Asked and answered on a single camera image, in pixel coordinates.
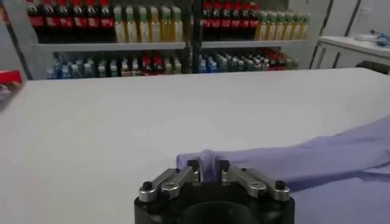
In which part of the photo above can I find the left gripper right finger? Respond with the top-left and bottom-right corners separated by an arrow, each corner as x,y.
216,160 -> 291,203

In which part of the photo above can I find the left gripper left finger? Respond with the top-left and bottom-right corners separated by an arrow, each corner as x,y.
138,159 -> 202,203

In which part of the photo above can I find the lavender purple T-shirt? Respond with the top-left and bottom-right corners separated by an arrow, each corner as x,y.
175,115 -> 390,224

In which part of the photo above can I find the small green-tinted water bottle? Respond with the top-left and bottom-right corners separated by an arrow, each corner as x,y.
71,59 -> 82,79
82,59 -> 94,78
219,54 -> 229,73

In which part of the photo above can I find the glass-door beverage display cooler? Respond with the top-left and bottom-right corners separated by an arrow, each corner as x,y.
0,0 -> 196,80

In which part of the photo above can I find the shelf of drink bottles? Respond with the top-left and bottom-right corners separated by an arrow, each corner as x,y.
192,0 -> 335,74

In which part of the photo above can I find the white cooler shelf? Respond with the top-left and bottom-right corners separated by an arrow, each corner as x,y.
29,41 -> 186,52
200,39 -> 308,49

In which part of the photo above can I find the green-cap yellow tea bottle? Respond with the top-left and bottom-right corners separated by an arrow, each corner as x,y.
255,10 -> 268,41
291,12 -> 302,40
275,11 -> 285,41
171,5 -> 184,43
300,12 -> 311,40
125,4 -> 138,43
136,5 -> 150,43
266,10 -> 277,41
113,4 -> 127,43
283,11 -> 293,40
148,5 -> 161,43
160,5 -> 172,43

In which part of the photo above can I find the black-framed open cooler door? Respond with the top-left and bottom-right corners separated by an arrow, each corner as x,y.
0,0 -> 34,80
308,0 -> 335,70

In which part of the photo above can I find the white side table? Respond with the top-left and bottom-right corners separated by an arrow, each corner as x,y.
309,35 -> 390,75

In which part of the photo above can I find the white tray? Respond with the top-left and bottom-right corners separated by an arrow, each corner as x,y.
353,32 -> 378,42

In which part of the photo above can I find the small blue item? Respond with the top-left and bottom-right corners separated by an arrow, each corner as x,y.
370,29 -> 390,47

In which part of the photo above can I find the red bear-print T-shirt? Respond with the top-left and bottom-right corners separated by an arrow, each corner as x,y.
0,69 -> 24,103

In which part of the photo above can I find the tall clear white-cap bottle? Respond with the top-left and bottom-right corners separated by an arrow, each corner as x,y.
355,5 -> 374,36

